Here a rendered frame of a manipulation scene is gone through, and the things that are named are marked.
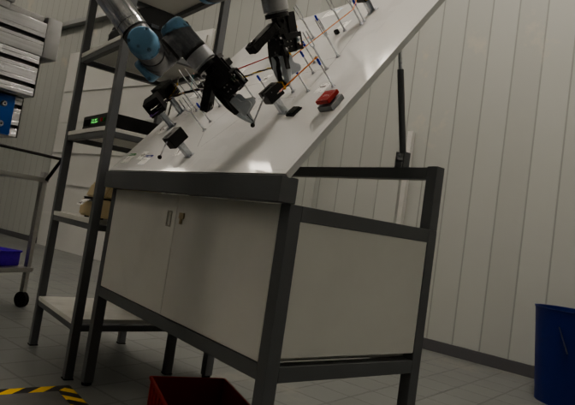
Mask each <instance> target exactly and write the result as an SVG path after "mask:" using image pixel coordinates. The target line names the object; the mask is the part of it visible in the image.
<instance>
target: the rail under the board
mask: <svg viewBox="0 0 575 405"><path fill-rule="evenodd" d="M298 183H299V179H297V178H293V177H291V178H288V177H287V176H277V175H241V174H204V173H168V172H132V171H106V176H105V181H104V186H105V187H107V188H119V189H127V190H137V191H147V192H157V193H166V194H185V195H195V196H204V197H214V198H224V199H233V200H252V201H262V202H271V203H284V204H293V205H294V204H295V200H296V194H297V189H298Z"/></svg>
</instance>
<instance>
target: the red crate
mask: <svg viewBox="0 0 575 405"><path fill-rule="evenodd" d="M150 381H151V383H150V389H149V395H148V400H147V405H250V403H249V402H248V401H247V400H246V399H245V398H244V397H243V396H242V395H241V394H240V393H239V392H238V391H237V390H236V389H235V387H233V385H231V383H229V381H228V380H227V379H225V378H195V377H168V376H150Z"/></svg>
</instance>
